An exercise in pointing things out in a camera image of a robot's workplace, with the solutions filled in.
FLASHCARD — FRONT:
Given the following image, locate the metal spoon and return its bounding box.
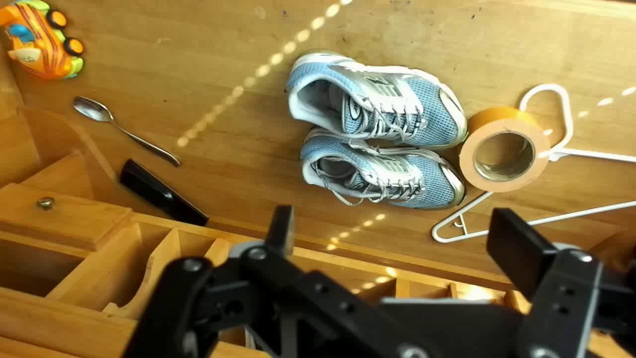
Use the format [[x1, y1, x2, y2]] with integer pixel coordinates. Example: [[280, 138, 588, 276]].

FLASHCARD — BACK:
[[71, 95, 182, 166]]

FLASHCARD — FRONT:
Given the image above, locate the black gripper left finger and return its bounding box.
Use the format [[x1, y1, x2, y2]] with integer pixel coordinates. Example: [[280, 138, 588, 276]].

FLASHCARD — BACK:
[[121, 204, 405, 358]]

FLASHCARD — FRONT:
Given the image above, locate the blue white running shoe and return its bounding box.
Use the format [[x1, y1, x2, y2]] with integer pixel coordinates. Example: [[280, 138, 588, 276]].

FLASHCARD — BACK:
[[284, 49, 468, 150], [297, 126, 466, 210]]

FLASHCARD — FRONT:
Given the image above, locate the tan tape roll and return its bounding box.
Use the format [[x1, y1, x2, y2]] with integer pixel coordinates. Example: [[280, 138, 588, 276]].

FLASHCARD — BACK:
[[456, 104, 552, 194]]

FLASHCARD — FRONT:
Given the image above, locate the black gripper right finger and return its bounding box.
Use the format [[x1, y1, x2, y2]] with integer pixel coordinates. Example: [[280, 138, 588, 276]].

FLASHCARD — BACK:
[[484, 206, 636, 358]]

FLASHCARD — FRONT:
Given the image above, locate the wooden roll-top desk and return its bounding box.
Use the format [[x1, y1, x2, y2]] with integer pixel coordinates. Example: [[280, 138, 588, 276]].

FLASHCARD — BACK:
[[0, 0, 636, 358]]

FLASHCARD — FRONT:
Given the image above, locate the orange yellow toy car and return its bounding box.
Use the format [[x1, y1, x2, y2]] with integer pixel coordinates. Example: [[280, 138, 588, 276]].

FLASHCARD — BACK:
[[0, 0, 87, 81]]

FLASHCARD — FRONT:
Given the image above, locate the white wire clothes hanger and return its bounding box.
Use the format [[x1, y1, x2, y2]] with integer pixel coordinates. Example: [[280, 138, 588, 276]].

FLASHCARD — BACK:
[[429, 81, 636, 244]]

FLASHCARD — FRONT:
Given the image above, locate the wooden drawer with metal knob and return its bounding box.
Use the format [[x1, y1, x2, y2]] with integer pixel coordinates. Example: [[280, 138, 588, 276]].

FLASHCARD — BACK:
[[0, 180, 134, 252]]

